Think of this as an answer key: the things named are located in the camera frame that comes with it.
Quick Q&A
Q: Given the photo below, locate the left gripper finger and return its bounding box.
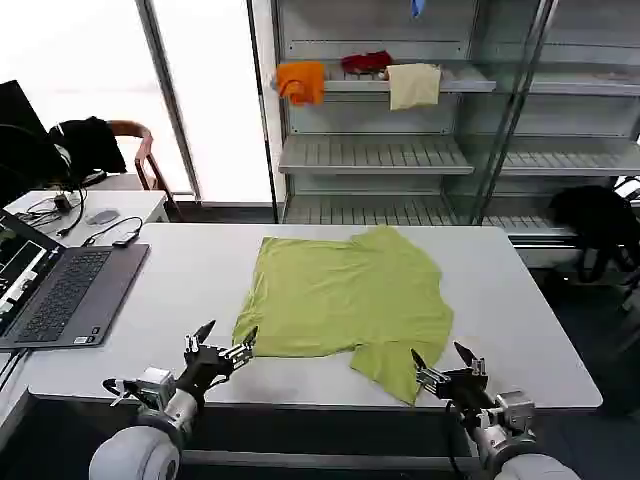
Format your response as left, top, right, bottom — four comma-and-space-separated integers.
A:
219, 325, 260, 371
183, 320, 216, 355

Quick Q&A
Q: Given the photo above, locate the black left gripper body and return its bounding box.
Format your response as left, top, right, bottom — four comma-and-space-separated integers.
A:
174, 343, 235, 402

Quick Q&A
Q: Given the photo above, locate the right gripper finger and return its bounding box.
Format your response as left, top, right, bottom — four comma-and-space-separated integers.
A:
410, 348, 452, 400
452, 341, 488, 377

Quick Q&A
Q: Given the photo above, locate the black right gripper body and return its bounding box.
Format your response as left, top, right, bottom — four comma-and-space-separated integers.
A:
441, 368, 499, 419

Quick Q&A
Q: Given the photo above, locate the green T-shirt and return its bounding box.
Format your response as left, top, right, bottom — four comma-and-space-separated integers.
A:
232, 224, 455, 407

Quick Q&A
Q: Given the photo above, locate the dark grey laptop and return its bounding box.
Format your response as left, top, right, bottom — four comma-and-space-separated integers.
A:
0, 208, 151, 350

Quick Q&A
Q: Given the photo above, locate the white side desk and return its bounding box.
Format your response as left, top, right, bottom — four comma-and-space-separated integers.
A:
2, 189, 169, 246

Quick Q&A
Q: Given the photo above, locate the black backpack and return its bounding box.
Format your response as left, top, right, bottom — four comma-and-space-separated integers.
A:
548, 185, 639, 284

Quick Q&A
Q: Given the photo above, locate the brown wooden chair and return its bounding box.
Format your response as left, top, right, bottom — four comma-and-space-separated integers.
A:
107, 119, 184, 221

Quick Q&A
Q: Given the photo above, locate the black jacket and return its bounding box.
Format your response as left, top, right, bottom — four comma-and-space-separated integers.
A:
48, 116, 128, 176

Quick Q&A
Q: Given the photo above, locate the grey empty shelf rack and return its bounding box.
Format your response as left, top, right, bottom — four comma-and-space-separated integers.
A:
469, 0, 640, 251

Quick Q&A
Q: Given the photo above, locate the grey shelf rack with cloths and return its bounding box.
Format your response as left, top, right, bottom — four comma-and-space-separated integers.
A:
247, 0, 501, 226

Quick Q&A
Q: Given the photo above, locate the black monitor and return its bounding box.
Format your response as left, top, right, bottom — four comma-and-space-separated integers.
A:
0, 79, 51, 146

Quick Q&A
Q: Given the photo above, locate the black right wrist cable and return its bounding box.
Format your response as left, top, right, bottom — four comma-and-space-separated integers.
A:
444, 399, 484, 474

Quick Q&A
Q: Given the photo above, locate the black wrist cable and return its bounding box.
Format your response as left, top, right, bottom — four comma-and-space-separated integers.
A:
444, 399, 484, 474
102, 378, 137, 409

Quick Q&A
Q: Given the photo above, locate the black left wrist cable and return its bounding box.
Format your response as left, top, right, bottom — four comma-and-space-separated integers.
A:
102, 378, 137, 409

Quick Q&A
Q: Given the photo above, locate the black adapter with cable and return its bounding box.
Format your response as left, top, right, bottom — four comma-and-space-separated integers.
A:
82, 215, 144, 248

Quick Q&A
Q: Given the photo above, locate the grey window frame post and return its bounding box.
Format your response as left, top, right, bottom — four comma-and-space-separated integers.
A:
135, 0, 202, 202

